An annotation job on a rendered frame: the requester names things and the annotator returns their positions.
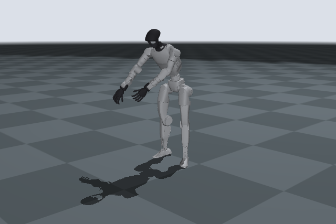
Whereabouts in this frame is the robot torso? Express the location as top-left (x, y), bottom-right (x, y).
top-left (151, 44), bottom-right (185, 92)

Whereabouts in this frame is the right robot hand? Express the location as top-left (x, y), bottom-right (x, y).
top-left (113, 85), bottom-right (128, 104)

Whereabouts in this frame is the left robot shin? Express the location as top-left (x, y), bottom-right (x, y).
top-left (181, 121), bottom-right (190, 158)

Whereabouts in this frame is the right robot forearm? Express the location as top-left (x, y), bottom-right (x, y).
top-left (121, 65), bottom-right (137, 88)

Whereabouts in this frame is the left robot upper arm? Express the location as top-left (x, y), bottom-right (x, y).
top-left (165, 47), bottom-right (181, 77)

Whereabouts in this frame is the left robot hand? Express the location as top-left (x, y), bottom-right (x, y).
top-left (131, 83), bottom-right (150, 102)

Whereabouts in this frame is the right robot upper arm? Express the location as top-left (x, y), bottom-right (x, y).
top-left (134, 47), bottom-right (152, 74)

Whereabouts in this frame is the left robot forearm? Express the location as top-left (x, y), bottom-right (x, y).
top-left (147, 69), bottom-right (168, 90)

